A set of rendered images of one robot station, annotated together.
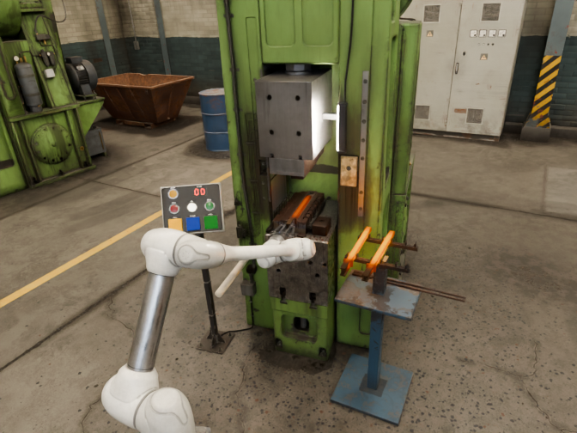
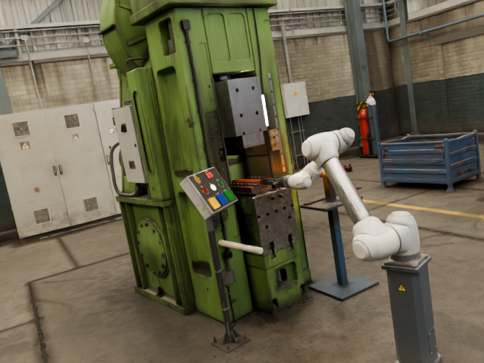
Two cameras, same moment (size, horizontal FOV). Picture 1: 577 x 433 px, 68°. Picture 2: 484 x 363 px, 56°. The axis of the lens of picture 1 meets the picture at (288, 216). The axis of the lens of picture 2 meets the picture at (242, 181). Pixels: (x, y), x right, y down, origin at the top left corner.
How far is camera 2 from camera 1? 2.98 m
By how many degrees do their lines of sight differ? 57
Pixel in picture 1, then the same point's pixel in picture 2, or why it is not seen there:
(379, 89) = (276, 83)
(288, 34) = (225, 53)
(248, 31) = (201, 52)
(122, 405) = (387, 234)
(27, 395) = not seen: outside the picture
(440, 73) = (96, 167)
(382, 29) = (271, 48)
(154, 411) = (408, 216)
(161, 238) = (325, 135)
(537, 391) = not seen: hidden behind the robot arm
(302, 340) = (289, 287)
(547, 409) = not seen: hidden behind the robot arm
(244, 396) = (307, 333)
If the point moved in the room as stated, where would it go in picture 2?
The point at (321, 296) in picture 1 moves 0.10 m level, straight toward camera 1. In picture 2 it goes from (294, 234) to (306, 235)
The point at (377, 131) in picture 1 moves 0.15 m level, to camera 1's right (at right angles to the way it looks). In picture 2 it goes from (280, 109) to (288, 107)
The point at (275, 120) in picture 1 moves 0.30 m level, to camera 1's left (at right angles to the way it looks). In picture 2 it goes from (242, 106) to (219, 109)
